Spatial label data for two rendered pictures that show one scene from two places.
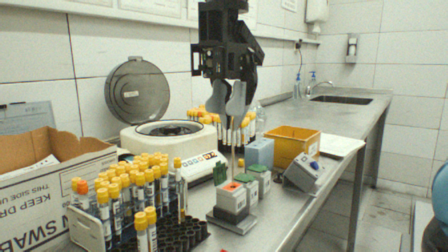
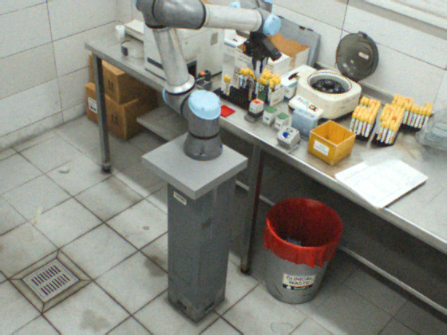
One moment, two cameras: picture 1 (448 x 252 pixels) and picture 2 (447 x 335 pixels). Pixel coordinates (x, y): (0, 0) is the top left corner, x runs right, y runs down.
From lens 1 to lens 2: 2.38 m
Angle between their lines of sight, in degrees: 87
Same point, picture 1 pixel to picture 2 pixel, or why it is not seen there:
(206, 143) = (316, 100)
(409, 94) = not seen: outside the picture
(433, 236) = not seen: hidden behind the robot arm
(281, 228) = (247, 128)
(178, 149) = (301, 89)
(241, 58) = (251, 50)
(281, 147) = (319, 132)
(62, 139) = (301, 54)
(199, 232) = (243, 104)
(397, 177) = not seen: outside the picture
